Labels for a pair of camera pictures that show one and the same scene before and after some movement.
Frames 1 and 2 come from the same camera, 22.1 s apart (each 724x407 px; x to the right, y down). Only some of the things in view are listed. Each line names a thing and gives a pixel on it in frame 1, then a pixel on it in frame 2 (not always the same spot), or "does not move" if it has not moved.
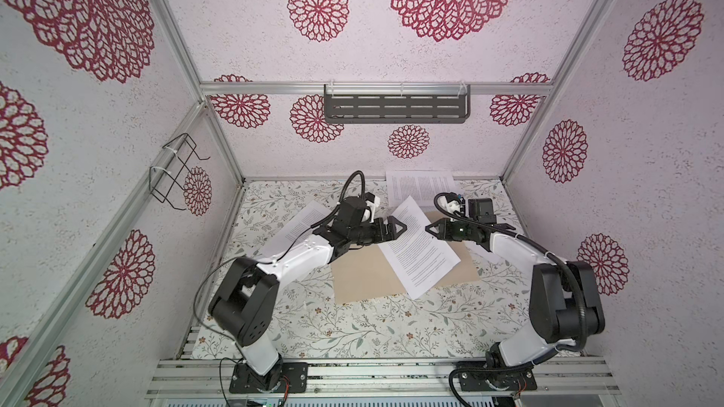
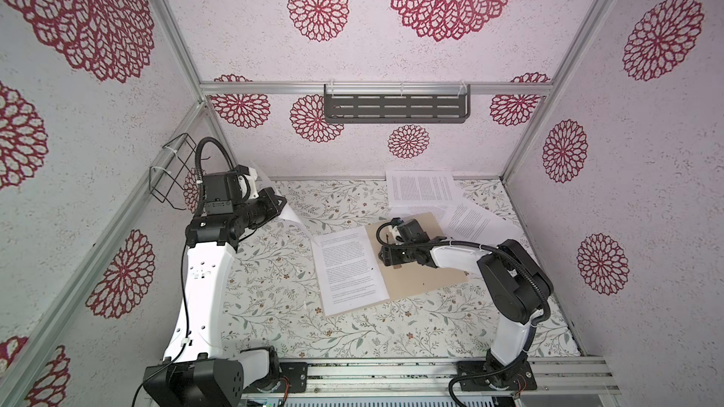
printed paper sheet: [419, 257] → [348, 272]
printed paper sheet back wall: [422, 186] does not move
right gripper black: [442, 233] → [387, 256]
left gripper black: [381, 235] → [269, 199]
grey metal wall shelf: [397, 104] does not move
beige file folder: [362, 272] → [413, 277]
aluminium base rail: [384, 379] does not move
